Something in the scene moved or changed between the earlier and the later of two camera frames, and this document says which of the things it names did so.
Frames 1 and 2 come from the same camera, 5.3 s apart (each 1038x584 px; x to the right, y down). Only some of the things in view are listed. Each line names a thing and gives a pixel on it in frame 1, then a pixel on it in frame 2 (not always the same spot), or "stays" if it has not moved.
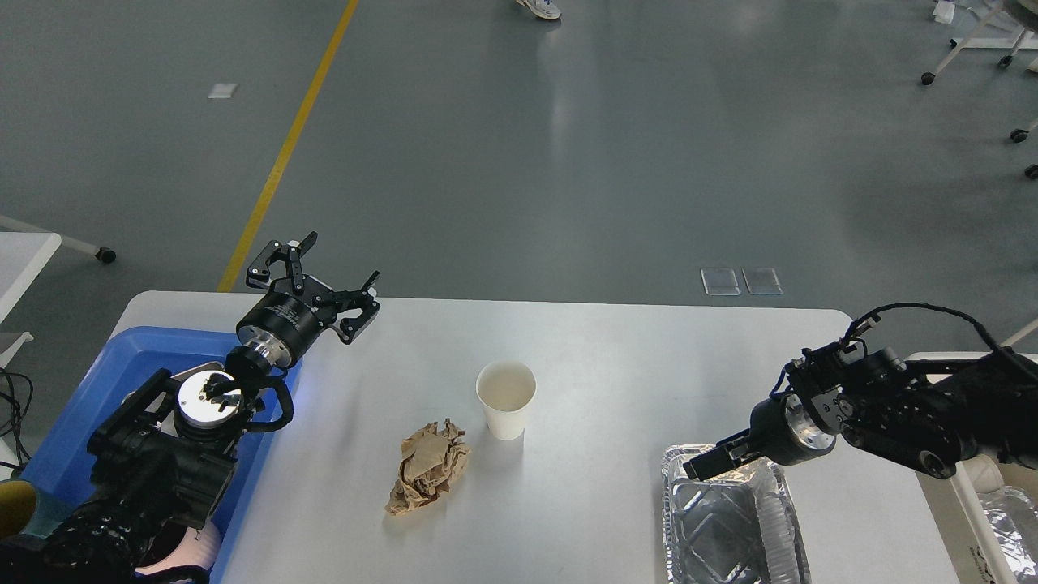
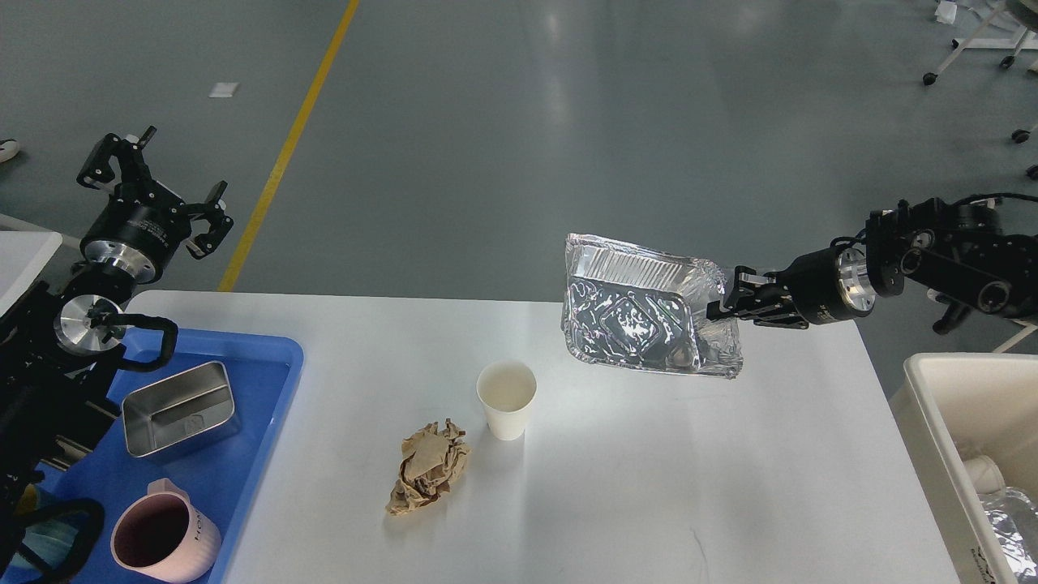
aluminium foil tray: [739, 526] → [632, 307]
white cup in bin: [984, 474] stays
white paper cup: [505, 388] stays
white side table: [24, 257] stays
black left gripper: [283, 320] → [139, 231]
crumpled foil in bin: [1013, 513] stays
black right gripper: [780, 429] → [828, 285]
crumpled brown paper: [431, 458] stays
